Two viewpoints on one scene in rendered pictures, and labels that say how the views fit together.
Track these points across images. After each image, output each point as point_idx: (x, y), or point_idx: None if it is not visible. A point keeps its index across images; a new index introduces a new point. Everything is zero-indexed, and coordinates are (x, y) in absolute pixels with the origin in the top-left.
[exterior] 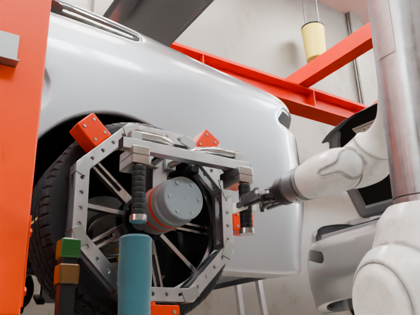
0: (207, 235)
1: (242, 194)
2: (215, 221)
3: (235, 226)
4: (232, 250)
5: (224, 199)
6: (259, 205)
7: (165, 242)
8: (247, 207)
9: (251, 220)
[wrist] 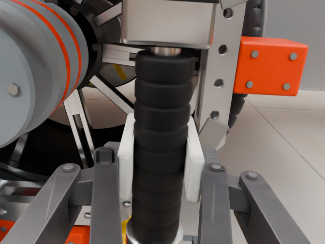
0: (196, 76)
1: (138, 110)
2: (201, 61)
3: (243, 85)
4: (219, 142)
5: (222, 11)
6: (201, 185)
7: (102, 91)
8: (127, 195)
9: (165, 219)
